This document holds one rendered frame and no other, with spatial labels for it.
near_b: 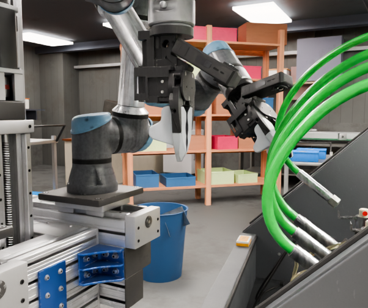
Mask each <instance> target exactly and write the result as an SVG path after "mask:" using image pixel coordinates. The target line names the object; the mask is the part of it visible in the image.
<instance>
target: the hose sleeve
mask: <svg viewBox="0 0 368 308"><path fill-rule="evenodd" d="M296 177H298V178H299V179H300V180H301V181H302V182H303V183H305V184H306V185H308V187H310V188H311V189H312V190H313V191H315V192H316V193H317V194H318V195H319V196H321V197H322V198H323V199H325V200H326V201H329V200H330V198H332V196H333V194H332V193H330V192H329V191H328V190H327V189H326V188H324V187H323V186H322V185H321V184H319V183H318V182H317V181H315V180H314V179H313V178H312V177H311V176H310V175H308V174H307V173H305V171H303V170H300V171H299V172H298V173H297V175H296Z"/></svg>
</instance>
